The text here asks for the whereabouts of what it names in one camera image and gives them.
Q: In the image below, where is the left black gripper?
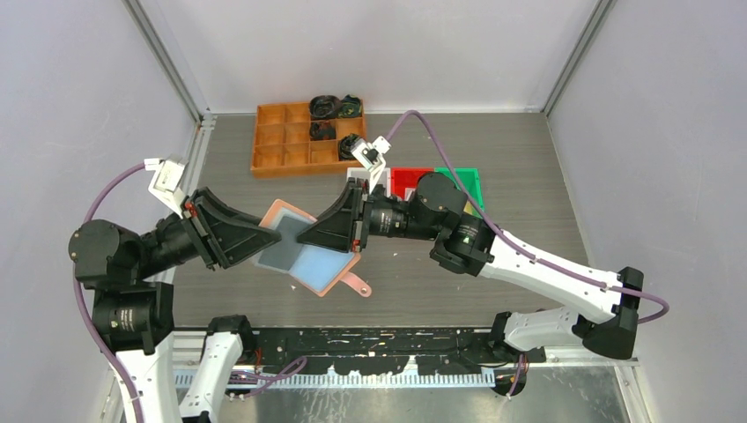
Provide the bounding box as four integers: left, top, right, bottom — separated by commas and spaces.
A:
134, 182, 281, 274

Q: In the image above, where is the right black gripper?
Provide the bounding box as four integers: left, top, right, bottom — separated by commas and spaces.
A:
298, 175, 440, 251

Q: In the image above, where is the tan leather card holder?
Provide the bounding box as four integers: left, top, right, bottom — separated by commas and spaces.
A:
251, 199, 372, 298

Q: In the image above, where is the dark grey credit card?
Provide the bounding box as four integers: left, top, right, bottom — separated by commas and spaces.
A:
255, 209, 313, 273

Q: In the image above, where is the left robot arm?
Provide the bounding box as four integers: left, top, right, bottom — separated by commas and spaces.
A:
69, 188, 281, 422

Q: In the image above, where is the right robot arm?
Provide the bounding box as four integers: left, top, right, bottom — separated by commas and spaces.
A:
297, 172, 643, 362

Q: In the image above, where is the white bin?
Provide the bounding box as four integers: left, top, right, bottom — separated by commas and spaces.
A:
345, 167, 393, 197

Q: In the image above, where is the red bin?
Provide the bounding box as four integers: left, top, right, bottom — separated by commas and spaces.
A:
390, 167, 435, 200

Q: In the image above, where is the black rolled belt lower right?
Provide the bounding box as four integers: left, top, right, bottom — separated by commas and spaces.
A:
337, 133, 362, 161

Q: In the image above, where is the black rolled belt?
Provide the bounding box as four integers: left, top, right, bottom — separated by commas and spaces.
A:
337, 133, 362, 161
308, 95, 342, 121
337, 94, 364, 119
309, 121, 337, 141

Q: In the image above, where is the black rolled belt middle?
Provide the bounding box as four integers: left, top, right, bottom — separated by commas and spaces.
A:
309, 121, 337, 141

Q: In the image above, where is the orange compartment tray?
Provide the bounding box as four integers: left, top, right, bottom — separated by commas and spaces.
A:
249, 101, 367, 178

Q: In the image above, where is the black rolled belt top right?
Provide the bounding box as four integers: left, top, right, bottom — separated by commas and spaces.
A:
337, 94, 364, 119

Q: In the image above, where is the black rolled belt top left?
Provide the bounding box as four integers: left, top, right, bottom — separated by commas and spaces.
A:
308, 95, 342, 121

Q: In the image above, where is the green bin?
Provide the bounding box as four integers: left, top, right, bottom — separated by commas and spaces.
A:
455, 167, 484, 216

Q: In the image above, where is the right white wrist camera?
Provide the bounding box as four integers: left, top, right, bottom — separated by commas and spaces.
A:
351, 136, 391, 194

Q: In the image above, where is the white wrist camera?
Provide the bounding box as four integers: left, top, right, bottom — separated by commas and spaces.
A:
144, 154, 188, 218
351, 136, 391, 194

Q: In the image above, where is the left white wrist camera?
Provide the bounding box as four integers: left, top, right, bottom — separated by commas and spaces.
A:
144, 154, 188, 218

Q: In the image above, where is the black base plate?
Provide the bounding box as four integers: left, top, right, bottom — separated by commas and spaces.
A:
207, 326, 519, 376

